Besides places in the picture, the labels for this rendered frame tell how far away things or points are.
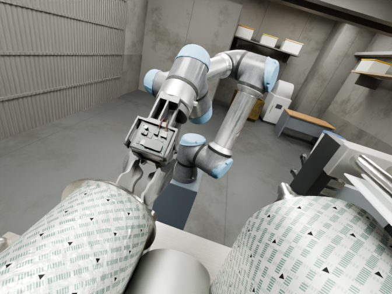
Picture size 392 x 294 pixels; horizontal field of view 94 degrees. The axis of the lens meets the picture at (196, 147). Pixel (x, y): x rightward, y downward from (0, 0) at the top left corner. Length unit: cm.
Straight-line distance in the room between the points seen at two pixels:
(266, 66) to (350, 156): 58
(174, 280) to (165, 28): 510
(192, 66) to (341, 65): 640
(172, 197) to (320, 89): 606
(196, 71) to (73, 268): 35
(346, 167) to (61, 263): 28
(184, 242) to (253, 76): 66
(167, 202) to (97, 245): 79
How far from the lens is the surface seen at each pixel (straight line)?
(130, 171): 33
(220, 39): 493
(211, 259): 73
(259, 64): 78
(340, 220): 21
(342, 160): 23
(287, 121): 526
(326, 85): 667
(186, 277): 30
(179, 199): 97
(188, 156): 85
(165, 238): 73
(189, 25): 506
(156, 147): 28
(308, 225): 20
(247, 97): 77
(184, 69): 39
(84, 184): 29
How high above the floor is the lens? 150
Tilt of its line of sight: 28 degrees down
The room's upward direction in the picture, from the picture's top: 18 degrees clockwise
